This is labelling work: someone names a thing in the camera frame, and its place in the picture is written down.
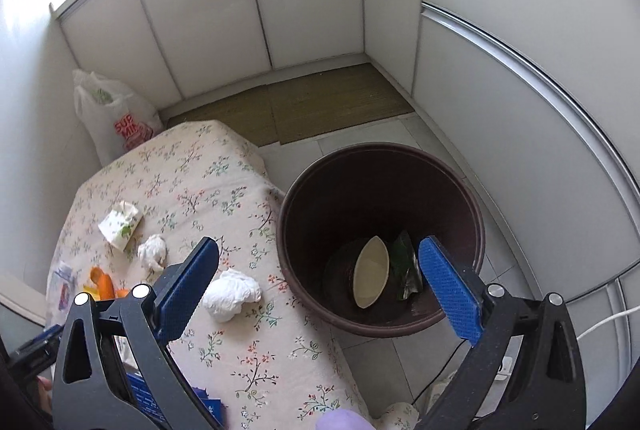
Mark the white power strip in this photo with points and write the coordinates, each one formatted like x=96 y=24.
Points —
x=504 y=364

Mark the green foil wrapper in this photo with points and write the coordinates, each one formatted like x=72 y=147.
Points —
x=406 y=267

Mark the small crumpled white tissue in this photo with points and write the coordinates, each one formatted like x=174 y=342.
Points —
x=152 y=251

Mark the white carton with leaf print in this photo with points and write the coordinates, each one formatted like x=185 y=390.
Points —
x=120 y=225

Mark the cream oval bowl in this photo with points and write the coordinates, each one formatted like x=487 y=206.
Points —
x=371 y=272

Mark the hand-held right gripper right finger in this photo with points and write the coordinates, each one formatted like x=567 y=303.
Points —
x=450 y=290

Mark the purple soft object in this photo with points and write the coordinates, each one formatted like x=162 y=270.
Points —
x=347 y=421

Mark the large crumpled white tissue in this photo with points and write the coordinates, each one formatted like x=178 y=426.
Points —
x=230 y=295

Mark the floral cloth covered table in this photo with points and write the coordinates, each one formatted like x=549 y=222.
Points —
x=200 y=190

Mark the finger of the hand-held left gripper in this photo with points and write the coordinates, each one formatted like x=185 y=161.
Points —
x=35 y=355

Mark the white plastic bag red print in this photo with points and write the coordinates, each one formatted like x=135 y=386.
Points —
x=115 y=120

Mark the dark brown round bin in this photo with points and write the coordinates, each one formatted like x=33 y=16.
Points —
x=320 y=200

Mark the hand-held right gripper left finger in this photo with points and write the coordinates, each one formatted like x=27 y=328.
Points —
x=190 y=290

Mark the dark blue snack packet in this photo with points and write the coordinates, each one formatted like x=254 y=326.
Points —
x=210 y=410

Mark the orange plastic piece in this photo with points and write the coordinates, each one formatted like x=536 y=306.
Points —
x=104 y=285

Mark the olive woven floor mat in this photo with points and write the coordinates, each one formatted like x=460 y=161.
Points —
x=325 y=105

